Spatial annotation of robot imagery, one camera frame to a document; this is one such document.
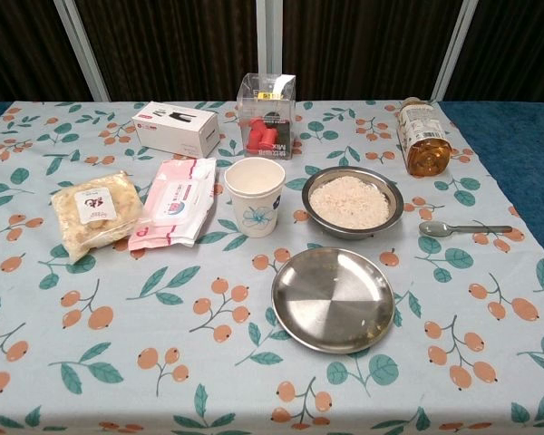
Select grey metal spoon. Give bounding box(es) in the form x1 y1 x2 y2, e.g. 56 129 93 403
418 220 513 238

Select white paper cup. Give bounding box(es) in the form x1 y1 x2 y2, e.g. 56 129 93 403
223 157 287 237

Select white rice heap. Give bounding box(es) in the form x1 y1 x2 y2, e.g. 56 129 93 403
308 176 391 230

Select metal bowl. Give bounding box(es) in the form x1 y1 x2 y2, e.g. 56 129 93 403
301 165 404 240

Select red plastic pieces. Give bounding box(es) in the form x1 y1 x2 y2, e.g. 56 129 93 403
240 115 280 155

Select pink white snack packet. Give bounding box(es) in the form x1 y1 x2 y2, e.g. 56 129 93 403
127 157 219 251

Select round metal plate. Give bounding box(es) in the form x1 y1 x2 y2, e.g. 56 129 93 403
271 246 396 355

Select clear plastic box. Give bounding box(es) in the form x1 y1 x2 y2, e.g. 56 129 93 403
235 72 297 161

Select white cardboard box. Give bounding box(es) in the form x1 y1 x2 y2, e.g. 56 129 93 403
131 101 219 159

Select floral tablecloth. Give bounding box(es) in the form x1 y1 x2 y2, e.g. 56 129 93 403
0 100 544 435

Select amber tea bottle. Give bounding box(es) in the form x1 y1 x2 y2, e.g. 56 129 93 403
395 96 452 178

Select clear snack bag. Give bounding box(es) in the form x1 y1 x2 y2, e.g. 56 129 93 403
50 169 145 266

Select dark partition panel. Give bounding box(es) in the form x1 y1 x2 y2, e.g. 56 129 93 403
74 0 267 103
271 0 464 102
433 0 544 102
0 0 111 104

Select blue table cloth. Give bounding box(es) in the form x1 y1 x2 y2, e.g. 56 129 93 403
0 100 544 273

